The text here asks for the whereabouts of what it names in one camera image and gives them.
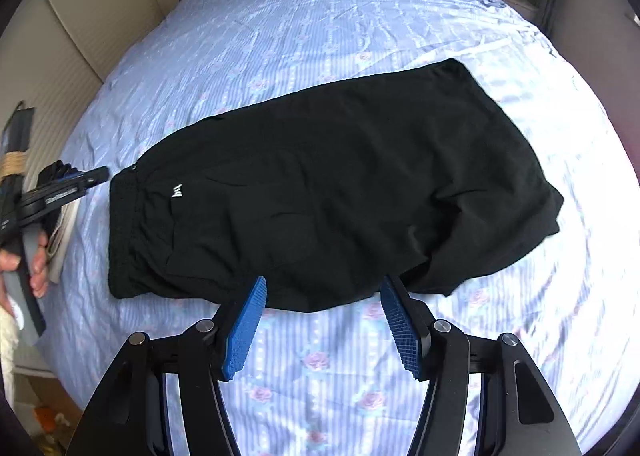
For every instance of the dark cloth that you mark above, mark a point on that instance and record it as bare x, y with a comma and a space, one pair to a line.
55, 170

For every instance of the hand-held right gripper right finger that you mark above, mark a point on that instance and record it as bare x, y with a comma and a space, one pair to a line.
402, 331

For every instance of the orange box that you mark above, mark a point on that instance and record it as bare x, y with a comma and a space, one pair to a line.
52, 425

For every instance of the blue floral bed sheet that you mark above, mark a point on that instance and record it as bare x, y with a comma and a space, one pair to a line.
310, 36

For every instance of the black pants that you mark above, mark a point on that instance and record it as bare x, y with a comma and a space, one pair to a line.
325, 186

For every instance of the person's left hand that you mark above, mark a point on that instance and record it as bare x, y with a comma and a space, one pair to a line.
40, 266

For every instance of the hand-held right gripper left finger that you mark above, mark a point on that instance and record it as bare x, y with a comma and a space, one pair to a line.
245, 331

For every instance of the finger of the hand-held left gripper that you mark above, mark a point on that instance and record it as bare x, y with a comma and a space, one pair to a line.
75, 182

